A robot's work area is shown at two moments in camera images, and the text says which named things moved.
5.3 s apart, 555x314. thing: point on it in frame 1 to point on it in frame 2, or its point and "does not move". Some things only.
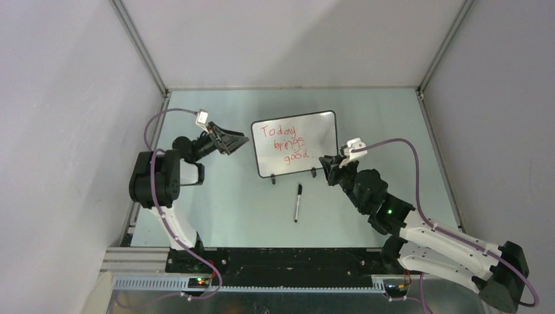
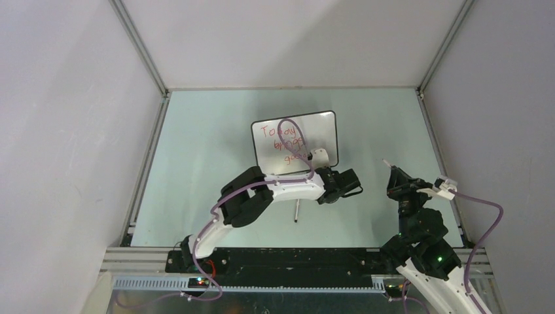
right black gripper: [332, 167] to [398, 180]
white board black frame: [292, 144] does not move
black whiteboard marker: [300, 190] does not move
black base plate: [279, 267] does not move
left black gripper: [237, 139] to [328, 169]
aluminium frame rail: [140, 46] does not move
